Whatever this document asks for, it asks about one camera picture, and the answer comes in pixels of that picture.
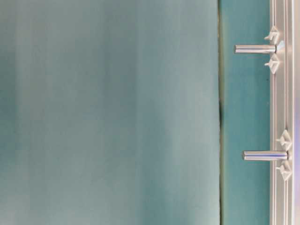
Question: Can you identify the lower steel shaft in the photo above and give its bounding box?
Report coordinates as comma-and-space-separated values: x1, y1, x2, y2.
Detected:
242, 151, 288, 161

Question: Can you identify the steel shaft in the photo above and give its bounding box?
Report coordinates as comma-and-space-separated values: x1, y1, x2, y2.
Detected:
242, 151, 288, 161
234, 45, 277, 54

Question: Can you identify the upper steel shaft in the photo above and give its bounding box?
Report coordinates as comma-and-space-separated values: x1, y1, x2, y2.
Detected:
234, 45, 277, 54

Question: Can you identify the white bracket below upper shaft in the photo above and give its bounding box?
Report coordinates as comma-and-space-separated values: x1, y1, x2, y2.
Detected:
264, 53, 280, 75

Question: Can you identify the white bracket below shaft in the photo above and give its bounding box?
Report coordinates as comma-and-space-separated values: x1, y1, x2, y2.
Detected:
264, 53, 280, 75
276, 160, 292, 181

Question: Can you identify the white bracket above lower shaft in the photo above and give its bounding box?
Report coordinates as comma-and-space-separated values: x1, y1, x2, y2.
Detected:
276, 130, 293, 151

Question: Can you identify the white bracket above shaft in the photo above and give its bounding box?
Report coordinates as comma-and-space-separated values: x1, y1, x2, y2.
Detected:
264, 25, 280, 45
276, 130, 293, 151

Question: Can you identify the white bracket above upper shaft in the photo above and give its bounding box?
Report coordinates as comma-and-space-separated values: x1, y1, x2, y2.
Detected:
264, 25, 280, 45

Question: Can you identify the white bracket below lower shaft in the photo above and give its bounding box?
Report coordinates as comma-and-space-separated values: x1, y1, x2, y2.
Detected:
276, 160, 292, 181

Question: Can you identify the aluminium extrusion rail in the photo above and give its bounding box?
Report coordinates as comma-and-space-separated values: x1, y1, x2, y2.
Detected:
270, 0, 300, 225

